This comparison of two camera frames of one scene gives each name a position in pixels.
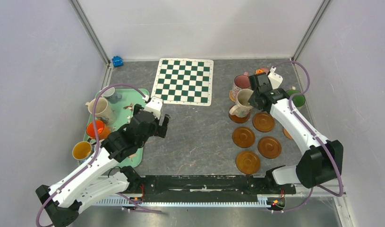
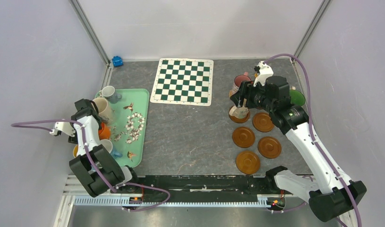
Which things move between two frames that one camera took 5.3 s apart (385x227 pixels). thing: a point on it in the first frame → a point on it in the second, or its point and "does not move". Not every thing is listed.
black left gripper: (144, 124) → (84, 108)
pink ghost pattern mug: (241, 82) does not move
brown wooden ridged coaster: (238, 119) does not move
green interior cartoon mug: (298, 100) does not move
